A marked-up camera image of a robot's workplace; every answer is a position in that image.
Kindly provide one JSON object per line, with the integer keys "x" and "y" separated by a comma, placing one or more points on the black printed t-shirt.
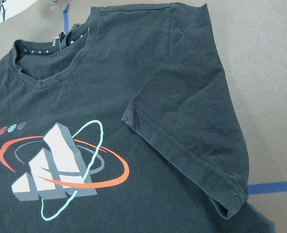
{"x": 125, "y": 126}

